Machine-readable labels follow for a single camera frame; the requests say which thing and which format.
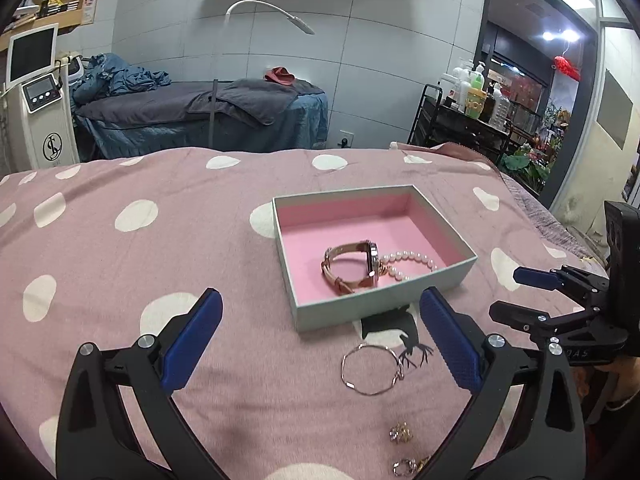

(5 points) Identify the gold flower earring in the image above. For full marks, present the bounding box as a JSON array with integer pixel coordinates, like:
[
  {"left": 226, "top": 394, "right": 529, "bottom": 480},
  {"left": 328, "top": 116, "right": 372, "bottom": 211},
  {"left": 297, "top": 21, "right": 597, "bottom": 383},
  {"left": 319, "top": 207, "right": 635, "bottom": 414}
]
[{"left": 388, "top": 422, "right": 413, "bottom": 444}]

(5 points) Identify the thin silver bangle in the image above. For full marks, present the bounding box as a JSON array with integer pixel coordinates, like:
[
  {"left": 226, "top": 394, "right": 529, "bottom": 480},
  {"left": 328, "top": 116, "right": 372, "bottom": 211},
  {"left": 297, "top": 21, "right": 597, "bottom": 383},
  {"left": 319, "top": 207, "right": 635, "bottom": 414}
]
[{"left": 340, "top": 342, "right": 405, "bottom": 398}]

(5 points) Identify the clear plastic bottle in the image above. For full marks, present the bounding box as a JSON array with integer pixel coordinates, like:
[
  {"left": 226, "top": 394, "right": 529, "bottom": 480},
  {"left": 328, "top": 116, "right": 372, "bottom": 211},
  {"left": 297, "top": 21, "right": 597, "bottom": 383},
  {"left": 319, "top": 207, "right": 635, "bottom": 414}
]
[{"left": 489, "top": 81, "right": 510, "bottom": 131}]

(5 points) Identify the dark brown bottle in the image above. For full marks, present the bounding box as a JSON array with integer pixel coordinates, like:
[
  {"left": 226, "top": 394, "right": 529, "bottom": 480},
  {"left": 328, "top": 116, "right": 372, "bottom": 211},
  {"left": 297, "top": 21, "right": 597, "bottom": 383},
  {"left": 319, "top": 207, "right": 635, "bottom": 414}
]
[{"left": 478, "top": 86, "right": 496, "bottom": 124}]

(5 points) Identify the rose gold wrist watch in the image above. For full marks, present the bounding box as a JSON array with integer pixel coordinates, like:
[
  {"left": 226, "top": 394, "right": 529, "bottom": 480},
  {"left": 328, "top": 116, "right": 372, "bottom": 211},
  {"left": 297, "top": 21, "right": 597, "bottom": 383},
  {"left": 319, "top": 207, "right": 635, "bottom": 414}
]
[{"left": 321, "top": 240, "right": 384, "bottom": 295}]

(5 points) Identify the black trolley rack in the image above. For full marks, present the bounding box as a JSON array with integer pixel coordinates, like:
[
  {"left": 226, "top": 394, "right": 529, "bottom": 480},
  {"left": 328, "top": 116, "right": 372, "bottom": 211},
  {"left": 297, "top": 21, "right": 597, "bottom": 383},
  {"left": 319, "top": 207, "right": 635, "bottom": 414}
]
[{"left": 408, "top": 84, "right": 534, "bottom": 164}]

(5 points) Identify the red lantern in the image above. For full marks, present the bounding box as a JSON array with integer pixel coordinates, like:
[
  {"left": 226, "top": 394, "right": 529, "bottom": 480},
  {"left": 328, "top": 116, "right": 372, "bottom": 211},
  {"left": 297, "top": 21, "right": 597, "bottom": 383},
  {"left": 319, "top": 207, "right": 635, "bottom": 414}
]
[{"left": 553, "top": 55, "right": 582, "bottom": 81}]

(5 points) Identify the green pump bottle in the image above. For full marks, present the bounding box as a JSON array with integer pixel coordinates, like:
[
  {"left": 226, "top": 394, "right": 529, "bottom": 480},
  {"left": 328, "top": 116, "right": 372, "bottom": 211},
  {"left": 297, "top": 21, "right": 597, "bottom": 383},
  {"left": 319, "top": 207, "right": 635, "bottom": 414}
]
[{"left": 469, "top": 61, "right": 485, "bottom": 90}]

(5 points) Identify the mint box pink lining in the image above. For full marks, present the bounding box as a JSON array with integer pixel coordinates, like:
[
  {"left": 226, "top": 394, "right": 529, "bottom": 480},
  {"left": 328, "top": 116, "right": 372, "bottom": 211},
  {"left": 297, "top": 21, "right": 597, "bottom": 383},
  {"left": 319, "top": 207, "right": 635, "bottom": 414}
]
[{"left": 272, "top": 185, "right": 477, "bottom": 333}]

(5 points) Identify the white pump bottle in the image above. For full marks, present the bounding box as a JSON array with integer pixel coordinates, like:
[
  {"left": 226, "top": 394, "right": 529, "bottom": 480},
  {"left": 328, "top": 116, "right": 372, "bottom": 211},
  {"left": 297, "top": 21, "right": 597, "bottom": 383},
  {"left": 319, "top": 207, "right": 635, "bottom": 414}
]
[{"left": 451, "top": 61, "right": 473, "bottom": 113}]

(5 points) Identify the white beauty machine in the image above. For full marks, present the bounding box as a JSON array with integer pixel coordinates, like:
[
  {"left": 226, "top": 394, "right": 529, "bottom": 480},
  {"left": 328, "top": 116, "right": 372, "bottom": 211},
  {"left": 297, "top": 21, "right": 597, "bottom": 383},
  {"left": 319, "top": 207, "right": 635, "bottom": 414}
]
[{"left": 1, "top": 24, "right": 79, "bottom": 172}]

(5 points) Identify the crumpled blue blanket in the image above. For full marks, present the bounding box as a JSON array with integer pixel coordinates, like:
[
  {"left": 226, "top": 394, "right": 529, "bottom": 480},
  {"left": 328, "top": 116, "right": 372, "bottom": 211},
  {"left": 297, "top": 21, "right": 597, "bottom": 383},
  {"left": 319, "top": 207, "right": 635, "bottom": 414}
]
[{"left": 70, "top": 53, "right": 171, "bottom": 106}]

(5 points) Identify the red cloth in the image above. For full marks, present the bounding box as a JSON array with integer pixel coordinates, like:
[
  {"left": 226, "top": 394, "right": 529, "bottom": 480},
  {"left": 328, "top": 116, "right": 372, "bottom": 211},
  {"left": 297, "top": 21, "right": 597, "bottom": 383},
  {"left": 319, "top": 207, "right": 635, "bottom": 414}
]
[{"left": 264, "top": 66, "right": 296, "bottom": 87}]

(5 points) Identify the massage bed grey cover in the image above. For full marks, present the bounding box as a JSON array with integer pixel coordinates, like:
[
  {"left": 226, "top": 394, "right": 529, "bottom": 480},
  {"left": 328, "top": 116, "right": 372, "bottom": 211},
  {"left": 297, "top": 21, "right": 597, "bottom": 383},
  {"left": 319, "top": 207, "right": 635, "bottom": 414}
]
[{"left": 75, "top": 79, "right": 329, "bottom": 159}]

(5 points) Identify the white arc lamp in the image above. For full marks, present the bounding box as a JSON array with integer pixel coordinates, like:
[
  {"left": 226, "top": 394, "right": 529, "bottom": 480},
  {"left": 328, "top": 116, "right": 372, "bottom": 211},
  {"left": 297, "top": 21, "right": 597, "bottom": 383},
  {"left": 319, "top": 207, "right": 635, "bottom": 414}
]
[{"left": 224, "top": 0, "right": 316, "bottom": 36}]

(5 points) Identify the white pearl bracelet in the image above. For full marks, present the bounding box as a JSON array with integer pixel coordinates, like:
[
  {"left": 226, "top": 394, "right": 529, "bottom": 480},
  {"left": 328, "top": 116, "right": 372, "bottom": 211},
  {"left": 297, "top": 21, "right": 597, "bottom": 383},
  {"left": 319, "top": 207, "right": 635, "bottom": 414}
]
[{"left": 378, "top": 250, "right": 441, "bottom": 282}]

